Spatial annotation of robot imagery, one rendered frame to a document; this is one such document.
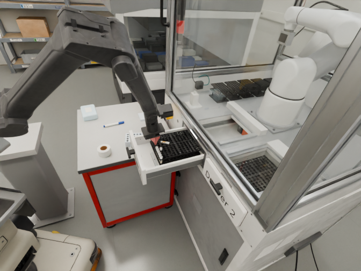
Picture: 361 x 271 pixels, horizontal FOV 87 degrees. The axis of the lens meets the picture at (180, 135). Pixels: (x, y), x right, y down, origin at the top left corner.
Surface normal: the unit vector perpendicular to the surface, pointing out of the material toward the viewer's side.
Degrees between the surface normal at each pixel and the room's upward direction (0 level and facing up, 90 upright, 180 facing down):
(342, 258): 0
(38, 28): 89
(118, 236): 0
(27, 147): 0
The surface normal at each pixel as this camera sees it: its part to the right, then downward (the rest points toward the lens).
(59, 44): -0.52, -0.02
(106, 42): 0.55, -0.33
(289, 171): -0.92, 0.19
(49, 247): 0.07, -0.77
